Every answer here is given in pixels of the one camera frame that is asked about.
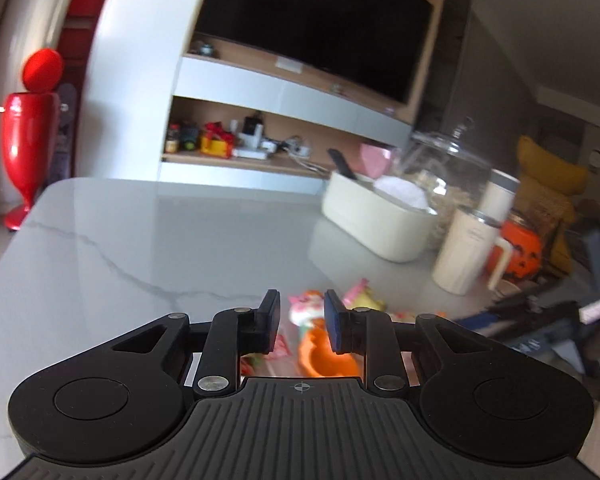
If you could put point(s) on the small spice jar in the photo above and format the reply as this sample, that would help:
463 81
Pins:
173 139

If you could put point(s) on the red pedal trash bin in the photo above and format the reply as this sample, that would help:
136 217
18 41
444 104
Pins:
29 126

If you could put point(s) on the cream ribbed coffee mug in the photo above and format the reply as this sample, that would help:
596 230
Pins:
466 249

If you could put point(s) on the white wall shelf unit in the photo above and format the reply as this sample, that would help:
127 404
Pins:
147 52

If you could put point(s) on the black remote control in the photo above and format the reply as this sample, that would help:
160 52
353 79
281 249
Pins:
341 164

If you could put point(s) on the orange pumpkin bucket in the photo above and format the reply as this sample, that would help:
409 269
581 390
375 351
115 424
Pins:
527 256

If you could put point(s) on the white cabinet table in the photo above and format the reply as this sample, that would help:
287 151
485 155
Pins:
97 258

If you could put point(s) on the yellow red toy truck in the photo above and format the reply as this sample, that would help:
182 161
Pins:
217 142

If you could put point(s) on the black television screen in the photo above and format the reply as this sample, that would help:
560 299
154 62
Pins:
373 43

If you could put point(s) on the yellow pink mushroom toy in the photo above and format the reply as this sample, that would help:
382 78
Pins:
360 295

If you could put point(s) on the cream tissue box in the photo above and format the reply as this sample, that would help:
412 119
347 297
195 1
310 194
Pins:
393 232

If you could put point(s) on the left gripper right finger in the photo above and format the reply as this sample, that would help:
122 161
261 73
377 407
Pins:
475 396

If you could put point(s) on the glass jar with lid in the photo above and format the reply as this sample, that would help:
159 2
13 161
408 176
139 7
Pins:
450 172

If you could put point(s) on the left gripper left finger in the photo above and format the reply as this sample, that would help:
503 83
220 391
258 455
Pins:
124 397

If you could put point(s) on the red snack packet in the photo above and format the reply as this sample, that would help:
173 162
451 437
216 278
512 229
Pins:
277 363

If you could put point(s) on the orange plastic toy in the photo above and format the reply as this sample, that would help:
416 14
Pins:
317 359

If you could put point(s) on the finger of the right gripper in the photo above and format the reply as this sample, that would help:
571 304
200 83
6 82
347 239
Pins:
483 323

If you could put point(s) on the pink pig toy figure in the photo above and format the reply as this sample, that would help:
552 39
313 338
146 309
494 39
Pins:
305 309

